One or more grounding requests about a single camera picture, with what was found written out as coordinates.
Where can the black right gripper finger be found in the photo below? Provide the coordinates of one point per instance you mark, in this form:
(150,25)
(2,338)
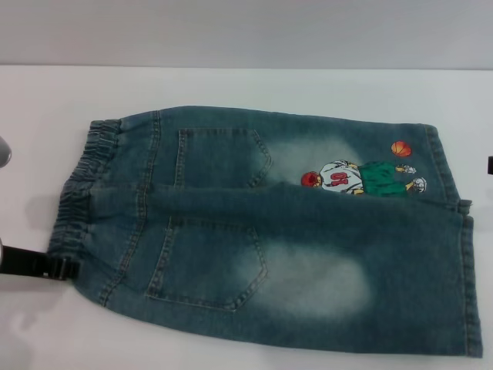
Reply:
(490,165)

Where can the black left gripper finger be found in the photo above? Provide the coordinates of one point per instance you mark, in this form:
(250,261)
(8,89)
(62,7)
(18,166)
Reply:
(61,269)

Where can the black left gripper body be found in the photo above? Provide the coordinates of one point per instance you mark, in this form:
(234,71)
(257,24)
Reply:
(23,262)

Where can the blue denim shorts basketball print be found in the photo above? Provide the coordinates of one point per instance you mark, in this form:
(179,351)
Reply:
(292,250)

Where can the left wrist camera housing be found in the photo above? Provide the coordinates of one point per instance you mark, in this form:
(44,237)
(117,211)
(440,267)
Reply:
(4,152)

